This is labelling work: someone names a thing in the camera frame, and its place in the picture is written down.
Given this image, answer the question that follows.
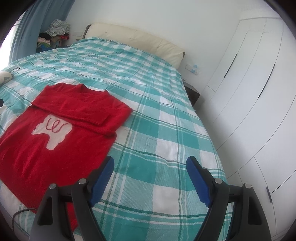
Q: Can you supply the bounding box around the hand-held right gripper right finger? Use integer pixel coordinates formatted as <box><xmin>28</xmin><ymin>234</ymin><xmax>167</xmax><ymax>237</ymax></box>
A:
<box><xmin>186</xmin><ymin>156</ymin><xmax>272</xmax><ymax>241</ymax></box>

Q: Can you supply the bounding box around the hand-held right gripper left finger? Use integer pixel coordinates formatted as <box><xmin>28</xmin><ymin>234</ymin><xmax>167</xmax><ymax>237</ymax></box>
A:
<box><xmin>29</xmin><ymin>156</ymin><xmax>115</xmax><ymax>241</ymax></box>

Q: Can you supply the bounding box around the red knit sweater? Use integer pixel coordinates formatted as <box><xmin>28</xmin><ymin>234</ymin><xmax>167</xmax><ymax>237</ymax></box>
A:
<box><xmin>0</xmin><ymin>83</ymin><xmax>133</xmax><ymax>232</ymax></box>

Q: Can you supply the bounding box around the pile of clothes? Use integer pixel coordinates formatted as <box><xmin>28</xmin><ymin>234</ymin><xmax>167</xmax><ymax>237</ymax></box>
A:
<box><xmin>36</xmin><ymin>20</ymin><xmax>71</xmax><ymax>53</ymax></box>

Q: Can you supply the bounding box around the teal plaid bed blanket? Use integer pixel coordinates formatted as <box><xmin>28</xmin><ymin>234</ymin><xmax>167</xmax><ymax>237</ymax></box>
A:
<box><xmin>0</xmin><ymin>37</ymin><xmax>233</xmax><ymax>241</ymax></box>

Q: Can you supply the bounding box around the dark wooden nightstand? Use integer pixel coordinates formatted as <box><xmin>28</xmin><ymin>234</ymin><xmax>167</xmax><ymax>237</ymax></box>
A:
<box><xmin>183</xmin><ymin>79</ymin><xmax>200</xmax><ymax>107</ymax></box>

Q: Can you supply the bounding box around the white wardrobe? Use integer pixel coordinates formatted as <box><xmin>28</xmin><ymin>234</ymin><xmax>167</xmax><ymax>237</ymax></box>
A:
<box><xmin>200</xmin><ymin>17</ymin><xmax>296</xmax><ymax>239</ymax></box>

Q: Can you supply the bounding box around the cream printed cushion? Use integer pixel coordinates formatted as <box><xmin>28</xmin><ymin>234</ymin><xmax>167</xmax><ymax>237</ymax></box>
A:
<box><xmin>0</xmin><ymin>71</ymin><xmax>14</xmax><ymax>84</ymax></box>

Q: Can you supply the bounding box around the cream padded headboard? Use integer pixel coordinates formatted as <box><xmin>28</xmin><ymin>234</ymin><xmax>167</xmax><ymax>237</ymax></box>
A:
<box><xmin>83</xmin><ymin>22</ymin><xmax>186</xmax><ymax>69</ymax></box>

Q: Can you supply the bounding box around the blue curtain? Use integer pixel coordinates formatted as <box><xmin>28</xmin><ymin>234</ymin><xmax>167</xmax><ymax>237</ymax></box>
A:
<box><xmin>9</xmin><ymin>0</ymin><xmax>75</xmax><ymax>64</ymax></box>

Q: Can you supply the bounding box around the black cable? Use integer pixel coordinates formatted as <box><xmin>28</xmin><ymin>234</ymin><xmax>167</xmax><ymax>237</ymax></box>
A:
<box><xmin>12</xmin><ymin>208</ymin><xmax>37</xmax><ymax>226</ymax></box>

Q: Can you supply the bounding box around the white wall switch panel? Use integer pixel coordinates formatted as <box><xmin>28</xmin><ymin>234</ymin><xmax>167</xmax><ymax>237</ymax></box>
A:
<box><xmin>185</xmin><ymin>63</ymin><xmax>199</xmax><ymax>75</ymax></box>

